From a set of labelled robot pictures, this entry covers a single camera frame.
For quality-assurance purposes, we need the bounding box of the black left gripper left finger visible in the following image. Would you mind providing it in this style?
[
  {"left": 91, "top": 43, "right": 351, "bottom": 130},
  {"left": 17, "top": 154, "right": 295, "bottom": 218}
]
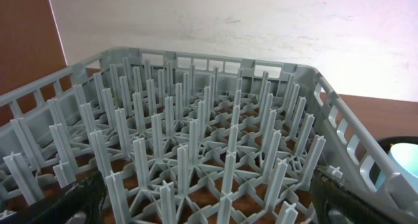
[{"left": 1, "top": 171, "right": 106, "bottom": 224}]

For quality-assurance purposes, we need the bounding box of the grey plastic dishwasher rack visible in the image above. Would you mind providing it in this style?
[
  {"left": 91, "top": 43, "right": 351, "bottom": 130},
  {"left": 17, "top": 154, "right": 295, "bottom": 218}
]
[{"left": 1, "top": 48, "right": 417, "bottom": 223}]

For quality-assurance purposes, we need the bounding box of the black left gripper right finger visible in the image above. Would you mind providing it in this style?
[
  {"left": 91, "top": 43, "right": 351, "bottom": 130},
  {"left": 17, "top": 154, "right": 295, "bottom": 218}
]
[{"left": 310, "top": 170, "right": 399, "bottom": 224}]

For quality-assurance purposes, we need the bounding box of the light blue plastic cup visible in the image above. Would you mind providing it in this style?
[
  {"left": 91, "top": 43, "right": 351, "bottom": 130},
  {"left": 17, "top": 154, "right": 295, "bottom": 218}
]
[{"left": 388, "top": 142, "right": 417, "bottom": 191}]

